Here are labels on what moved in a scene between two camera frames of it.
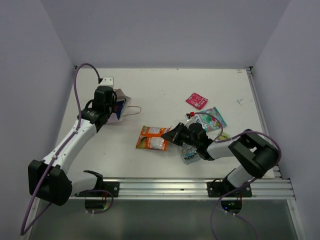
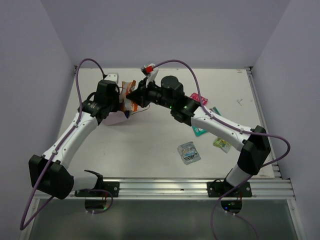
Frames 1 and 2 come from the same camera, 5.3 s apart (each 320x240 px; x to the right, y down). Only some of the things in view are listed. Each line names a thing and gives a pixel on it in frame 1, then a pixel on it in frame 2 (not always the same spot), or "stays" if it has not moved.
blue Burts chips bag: (118, 107) -> (127, 113)
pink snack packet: (197, 100) stays
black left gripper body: (110, 105) stays
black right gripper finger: (177, 135) -> (139, 96)
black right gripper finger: (184, 139) -> (142, 84)
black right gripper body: (194, 143) -> (154, 95)
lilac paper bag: (120, 95) -> (124, 104)
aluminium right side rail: (254, 84) stays
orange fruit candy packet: (150, 138) -> (130, 87)
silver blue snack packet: (189, 154) stays
